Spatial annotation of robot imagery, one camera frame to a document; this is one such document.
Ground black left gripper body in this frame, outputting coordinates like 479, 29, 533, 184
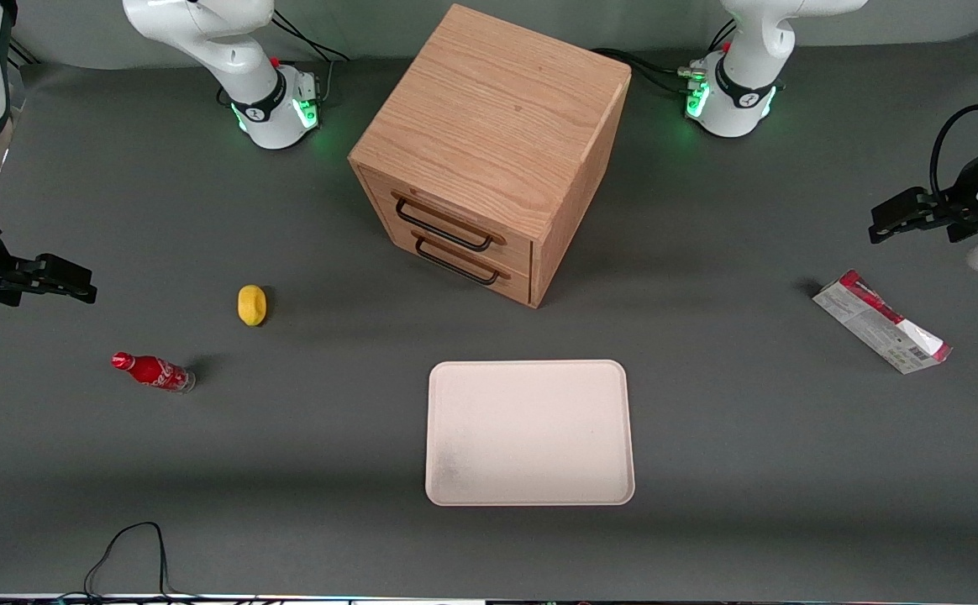
918, 141, 978, 245

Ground red cookie box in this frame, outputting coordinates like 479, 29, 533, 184
812, 269, 954, 375

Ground beige plastic tray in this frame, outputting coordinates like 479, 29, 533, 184
425, 360, 636, 507

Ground red cola bottle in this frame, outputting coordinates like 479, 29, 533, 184
111, 351, 197, 394

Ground yellow lemon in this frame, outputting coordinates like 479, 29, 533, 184
238, 285, 268, 327

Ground wooden drawer front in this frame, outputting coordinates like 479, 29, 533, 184
388, 220, 534, 306
358, 166, 534, 271

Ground wooden two-drawer cabinet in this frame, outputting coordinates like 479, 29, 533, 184
348, 4, 633, 309

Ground black left arm wrist cable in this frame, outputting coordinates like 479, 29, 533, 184
929, 103, 978, 199

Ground black cable loop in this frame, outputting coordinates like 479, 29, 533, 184
56, 522, 204, 602

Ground black left arm base cables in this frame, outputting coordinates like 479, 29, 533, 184
592, 18, 738, 95

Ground black arm base cables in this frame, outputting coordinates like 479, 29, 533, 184
592, 18, 738, 95
271, 8, 352, 107

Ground black right arm base cables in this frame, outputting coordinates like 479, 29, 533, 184
271, 8, 352, 107

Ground black wire drawer handle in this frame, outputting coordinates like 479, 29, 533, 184
414, 236, 501, 287
394, 197, 495, 253

